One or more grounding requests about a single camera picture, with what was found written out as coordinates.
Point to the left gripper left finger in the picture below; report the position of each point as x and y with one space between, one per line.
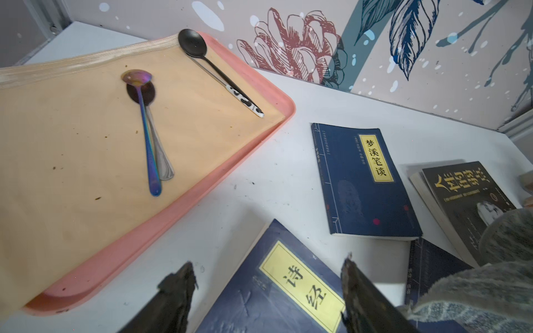
169 309

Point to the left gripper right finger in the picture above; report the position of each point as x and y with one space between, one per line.
367 310

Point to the dark blue book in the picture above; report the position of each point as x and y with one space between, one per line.
428 263
280 286

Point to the grey striped cloth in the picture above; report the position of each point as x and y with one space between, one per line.
496 297

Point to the blue book yellow label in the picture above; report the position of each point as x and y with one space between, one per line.
362 189

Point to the black book with face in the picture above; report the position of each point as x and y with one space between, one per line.
464 200

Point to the pink tray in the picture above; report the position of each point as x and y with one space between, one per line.
88 279

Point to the silver spoon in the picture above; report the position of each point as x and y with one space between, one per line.
165 168

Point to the tan paper sheet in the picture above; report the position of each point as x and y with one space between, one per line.
73 159

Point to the iridescent purple spoon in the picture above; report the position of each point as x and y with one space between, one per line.
137 78

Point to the black spoon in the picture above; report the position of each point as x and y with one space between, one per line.
194 46

